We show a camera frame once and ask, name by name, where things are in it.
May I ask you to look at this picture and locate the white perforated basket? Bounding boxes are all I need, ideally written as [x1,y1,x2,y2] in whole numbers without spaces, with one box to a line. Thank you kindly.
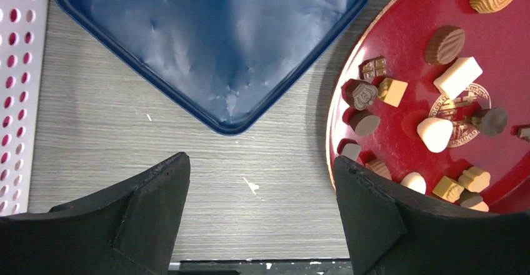
[1,0,49,216]

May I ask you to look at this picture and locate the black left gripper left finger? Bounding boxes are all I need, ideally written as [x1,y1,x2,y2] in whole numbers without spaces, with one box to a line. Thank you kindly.
[1,152,191,274]

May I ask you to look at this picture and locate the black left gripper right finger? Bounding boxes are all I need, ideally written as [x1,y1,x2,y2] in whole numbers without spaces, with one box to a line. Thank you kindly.
[332,156,529,274]

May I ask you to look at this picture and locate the brown ridged round chocolate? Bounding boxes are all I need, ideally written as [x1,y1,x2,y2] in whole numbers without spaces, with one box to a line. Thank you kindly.
[425,25,466,66]

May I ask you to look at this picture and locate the red round tray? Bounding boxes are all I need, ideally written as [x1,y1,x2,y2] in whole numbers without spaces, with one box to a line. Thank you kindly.
[326,0,529,214]

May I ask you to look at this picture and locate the caramel cube chocolate bottom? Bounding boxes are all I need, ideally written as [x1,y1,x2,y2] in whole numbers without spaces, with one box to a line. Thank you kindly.
[432,176,465,203]

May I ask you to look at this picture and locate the dark round chocolate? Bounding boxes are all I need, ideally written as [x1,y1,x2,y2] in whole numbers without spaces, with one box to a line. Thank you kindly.
[348,110,381,136]

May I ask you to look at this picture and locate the white rectangular chocolate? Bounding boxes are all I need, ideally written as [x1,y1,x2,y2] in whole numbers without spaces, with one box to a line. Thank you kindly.
[433,57,483,99]

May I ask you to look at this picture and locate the blue box lid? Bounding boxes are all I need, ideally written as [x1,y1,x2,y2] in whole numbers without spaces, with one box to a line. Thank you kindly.
[55,0,370,135]

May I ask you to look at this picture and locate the white oval chocolate bottom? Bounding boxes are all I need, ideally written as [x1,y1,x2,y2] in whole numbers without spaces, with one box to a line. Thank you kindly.
[400,172,427,194]

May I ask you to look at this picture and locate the caramel square chocolate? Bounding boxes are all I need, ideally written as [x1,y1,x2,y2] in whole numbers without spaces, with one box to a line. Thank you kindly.
[377,77,408,108]

